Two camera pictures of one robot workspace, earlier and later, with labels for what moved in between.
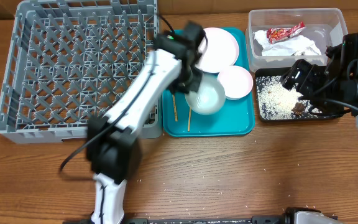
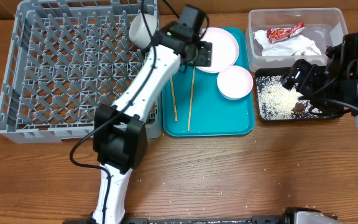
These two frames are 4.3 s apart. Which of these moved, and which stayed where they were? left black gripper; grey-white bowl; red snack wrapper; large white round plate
Moved: grey-white bowl; left black gripper
Stayed: large white round plate; red snack wrapper
